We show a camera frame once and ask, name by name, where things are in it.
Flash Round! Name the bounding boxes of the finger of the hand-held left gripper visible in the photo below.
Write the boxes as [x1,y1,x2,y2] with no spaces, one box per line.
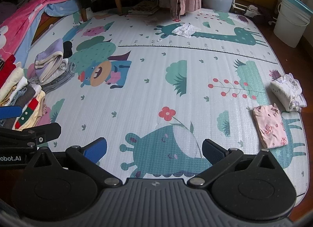
[0,105,23,121]
[0,122,61,151]

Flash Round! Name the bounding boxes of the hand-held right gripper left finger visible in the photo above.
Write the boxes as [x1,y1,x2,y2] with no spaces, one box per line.
[26,137,123,188]

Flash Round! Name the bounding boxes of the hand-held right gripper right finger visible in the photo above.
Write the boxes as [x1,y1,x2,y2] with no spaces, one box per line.
[187,138,284,189]

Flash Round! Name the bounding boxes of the pink fox print pants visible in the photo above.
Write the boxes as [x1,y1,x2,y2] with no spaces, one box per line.
[253,103,288,150]

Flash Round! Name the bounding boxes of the stack of folded clothes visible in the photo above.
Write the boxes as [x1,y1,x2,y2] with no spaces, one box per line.
[0,54,48,132]

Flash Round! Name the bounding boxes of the grey folded pants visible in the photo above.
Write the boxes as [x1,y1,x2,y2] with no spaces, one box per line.
[28,62,76,93]

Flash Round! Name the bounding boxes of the lavender cream folded garment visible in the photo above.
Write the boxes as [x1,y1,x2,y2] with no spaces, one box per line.
[34,39,65,83]

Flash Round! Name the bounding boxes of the small white rolled cloth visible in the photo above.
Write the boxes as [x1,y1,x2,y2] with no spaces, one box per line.
[60,58,71,71]

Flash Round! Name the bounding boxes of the black cloth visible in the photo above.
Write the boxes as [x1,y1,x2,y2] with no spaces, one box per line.
[62,41,74,59]

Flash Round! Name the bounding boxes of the animal print play mat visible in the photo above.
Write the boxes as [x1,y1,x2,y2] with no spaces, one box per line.
[23,7,309,197]

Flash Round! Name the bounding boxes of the pink blanket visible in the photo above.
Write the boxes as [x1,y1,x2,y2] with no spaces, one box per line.
[0,0,76,62]

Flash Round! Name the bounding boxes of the white printed folded garment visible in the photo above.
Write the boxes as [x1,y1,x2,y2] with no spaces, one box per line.
[270,72,308,113]

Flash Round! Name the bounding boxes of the light blue blanket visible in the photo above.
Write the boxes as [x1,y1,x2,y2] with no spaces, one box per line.
[15,0,80,66]

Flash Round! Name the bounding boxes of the crumpled white cloth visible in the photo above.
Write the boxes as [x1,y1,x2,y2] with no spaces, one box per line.
[173,23,201,39]

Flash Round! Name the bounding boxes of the white bucket with teal lid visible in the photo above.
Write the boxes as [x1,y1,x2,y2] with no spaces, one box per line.
[273,0,313,48]

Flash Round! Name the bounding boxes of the white rag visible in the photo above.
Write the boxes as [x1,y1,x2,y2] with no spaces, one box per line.
[243,4,260,17]

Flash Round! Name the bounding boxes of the stack of books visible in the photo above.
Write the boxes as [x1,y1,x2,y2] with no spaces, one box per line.
[126,0,160,17]

